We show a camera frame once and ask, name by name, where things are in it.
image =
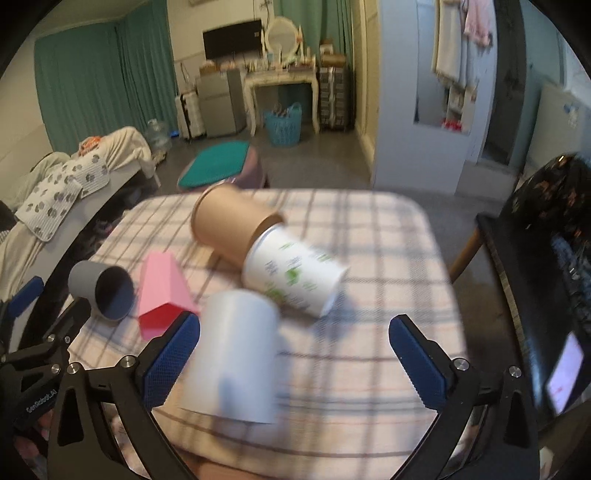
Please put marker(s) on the cactus print quilt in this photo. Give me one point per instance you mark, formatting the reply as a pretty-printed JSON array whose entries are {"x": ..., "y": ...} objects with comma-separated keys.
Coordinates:
[{"x": 46, "y": 207}]

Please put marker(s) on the blue laundry basket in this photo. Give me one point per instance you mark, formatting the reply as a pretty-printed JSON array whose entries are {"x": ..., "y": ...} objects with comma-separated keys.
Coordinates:
[{"x": 283, "y": 126}]

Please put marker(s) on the white plastic cup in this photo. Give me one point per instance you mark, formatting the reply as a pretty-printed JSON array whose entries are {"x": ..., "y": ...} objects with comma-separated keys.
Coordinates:
[{"x": 231, "y": 373}]

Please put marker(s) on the smartphone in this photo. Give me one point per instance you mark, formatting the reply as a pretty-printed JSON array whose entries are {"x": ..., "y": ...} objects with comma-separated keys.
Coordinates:
[{"x": 563, "y": 378}]

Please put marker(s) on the pink stool with green cushion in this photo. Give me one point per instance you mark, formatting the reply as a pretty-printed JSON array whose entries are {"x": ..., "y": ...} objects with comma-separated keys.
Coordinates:
[{"x": 235, "y": 162}]

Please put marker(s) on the oval vanity mirror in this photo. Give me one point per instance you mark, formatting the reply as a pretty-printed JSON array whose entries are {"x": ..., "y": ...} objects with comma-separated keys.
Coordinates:
[{"x": 282, "y": 37}]

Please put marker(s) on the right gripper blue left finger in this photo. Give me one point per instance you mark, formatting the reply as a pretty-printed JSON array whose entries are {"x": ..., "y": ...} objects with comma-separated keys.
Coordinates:
[{"x": 164, "y": 357}]

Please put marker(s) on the brown paper cup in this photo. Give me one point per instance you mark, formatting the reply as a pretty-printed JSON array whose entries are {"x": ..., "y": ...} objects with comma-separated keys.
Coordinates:
[{"x": 229, "y": 220}]

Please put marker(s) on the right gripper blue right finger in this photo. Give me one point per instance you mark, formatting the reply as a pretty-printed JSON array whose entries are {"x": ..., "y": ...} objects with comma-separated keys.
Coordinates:
[{"x": 425, "y": 362}]

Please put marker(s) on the green window curtain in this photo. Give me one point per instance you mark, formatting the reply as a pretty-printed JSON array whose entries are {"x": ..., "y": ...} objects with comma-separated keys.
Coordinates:
[{"x": 320, "y": 20}]

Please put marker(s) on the pink faceted cup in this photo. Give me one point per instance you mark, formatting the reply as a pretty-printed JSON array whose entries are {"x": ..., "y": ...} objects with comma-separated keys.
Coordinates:
[{"x": 163, "y": 294}]

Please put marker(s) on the silver mini fridge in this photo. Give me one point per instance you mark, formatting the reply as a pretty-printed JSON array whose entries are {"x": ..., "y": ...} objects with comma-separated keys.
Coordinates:
[{"x": 221, "y": 103}]

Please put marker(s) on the green corner curtain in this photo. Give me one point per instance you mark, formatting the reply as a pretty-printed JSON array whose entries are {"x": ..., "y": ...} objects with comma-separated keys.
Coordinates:
[{"x": 92, "y": 80}]

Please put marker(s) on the white cactus print cup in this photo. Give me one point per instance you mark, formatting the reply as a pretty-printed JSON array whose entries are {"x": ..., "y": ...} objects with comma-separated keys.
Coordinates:
[{"x": 292, "y": 273}]

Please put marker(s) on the black silver suitcase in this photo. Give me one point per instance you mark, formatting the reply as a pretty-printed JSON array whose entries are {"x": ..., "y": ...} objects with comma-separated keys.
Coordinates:
[{"x": 333, "y": 102}]

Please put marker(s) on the bed with beige bedding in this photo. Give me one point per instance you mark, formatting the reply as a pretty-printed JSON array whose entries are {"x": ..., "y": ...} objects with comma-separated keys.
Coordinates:
[{"x": 19, "y": 247}]

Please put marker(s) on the water jug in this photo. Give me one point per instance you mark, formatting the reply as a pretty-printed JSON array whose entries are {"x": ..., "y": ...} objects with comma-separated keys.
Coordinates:
[{"x": 157, "y": 135}]

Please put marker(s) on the white hanging garment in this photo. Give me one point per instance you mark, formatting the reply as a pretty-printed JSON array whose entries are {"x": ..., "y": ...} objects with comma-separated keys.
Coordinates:
[{"x": 451, "y": 61}]

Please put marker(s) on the plaid tablecloth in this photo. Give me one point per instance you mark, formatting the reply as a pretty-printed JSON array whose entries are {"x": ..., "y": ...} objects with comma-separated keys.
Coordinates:
[{"x": 346, "y": 406}]

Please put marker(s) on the white wardrobe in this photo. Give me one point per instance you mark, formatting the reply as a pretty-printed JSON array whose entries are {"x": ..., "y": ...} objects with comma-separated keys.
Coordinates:
[{"x": 405, "y": 154}]

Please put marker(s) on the pink hanging towel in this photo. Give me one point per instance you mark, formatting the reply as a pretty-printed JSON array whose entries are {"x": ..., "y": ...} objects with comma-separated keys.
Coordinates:
[{"x": 478, "y": 21}]

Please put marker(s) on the black floral chair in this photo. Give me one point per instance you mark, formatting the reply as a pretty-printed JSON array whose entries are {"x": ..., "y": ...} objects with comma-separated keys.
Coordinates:
[{"x": 539, "y": 248}]

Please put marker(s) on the white washing machine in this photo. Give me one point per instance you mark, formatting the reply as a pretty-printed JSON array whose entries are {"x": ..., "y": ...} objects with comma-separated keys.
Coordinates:
[{"x": 562, "y": 127}]

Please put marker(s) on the white suitcase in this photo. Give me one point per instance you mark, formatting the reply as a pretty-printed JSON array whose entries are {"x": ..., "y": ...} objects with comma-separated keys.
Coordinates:
[{"x": 189, "y": 120}]

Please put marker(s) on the black television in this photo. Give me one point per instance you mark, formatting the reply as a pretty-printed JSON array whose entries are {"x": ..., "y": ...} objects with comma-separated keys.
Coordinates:
[{"x": 233, "y": 39}]

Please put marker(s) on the grey plastic cup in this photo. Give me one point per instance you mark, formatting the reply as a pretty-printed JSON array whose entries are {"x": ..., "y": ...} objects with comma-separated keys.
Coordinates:
[{"x": 109, "y": 289}]

